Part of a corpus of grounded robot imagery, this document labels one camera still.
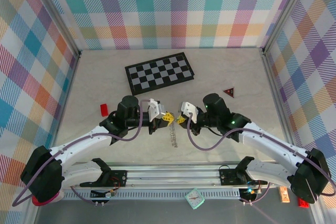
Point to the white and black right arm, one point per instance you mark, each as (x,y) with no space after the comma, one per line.
(270,142)

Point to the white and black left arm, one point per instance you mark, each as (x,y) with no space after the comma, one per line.
(78,140)

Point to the dark red triangle piece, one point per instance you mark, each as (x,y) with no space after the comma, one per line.
(229,91)

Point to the small red block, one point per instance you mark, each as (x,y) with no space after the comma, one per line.
(104,110)

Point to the black and grey chessboard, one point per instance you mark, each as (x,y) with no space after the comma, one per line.
(160,73)

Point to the teal square clock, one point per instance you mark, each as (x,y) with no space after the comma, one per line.
(194,198)

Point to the pink plastic disc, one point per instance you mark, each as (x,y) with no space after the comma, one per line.
(39,203)

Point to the red studded toy brick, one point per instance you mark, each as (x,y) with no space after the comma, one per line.
(302,203)

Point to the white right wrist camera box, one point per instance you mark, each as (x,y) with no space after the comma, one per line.
(189,110)

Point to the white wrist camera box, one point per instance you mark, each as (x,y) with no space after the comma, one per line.
(155,110)
(189,110)

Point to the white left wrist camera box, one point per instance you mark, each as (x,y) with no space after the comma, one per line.
(155,110)

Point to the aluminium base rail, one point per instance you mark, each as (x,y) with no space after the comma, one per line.
(170,176)

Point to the aluminium frame bar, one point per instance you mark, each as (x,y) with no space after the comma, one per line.
(56,16)
(286,11)
(275,90)
(71,85)

